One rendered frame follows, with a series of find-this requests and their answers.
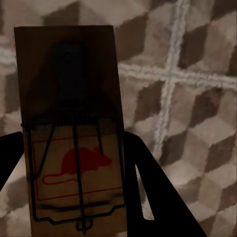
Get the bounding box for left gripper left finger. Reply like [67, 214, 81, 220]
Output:
[0, 131, 25, 191]

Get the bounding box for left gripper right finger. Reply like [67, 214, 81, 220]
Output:
[124, 131, 207, 237]

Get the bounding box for mousetrap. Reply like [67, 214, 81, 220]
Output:
[14, 25, 127, 237]

